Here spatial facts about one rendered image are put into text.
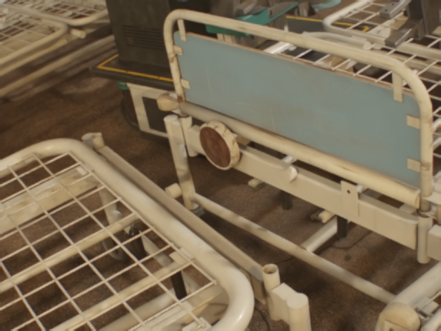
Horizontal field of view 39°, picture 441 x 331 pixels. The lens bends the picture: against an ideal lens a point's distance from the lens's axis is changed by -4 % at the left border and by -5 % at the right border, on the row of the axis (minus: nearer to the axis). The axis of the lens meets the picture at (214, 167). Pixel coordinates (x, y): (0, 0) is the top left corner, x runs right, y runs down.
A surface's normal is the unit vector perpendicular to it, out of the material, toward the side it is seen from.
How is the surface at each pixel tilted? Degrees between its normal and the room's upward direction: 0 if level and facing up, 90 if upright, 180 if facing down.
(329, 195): 90
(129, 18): 90
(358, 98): 90
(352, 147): 90
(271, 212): 0
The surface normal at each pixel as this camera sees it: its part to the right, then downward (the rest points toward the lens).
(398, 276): -0.17, -0.83
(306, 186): -0.73, 0.47
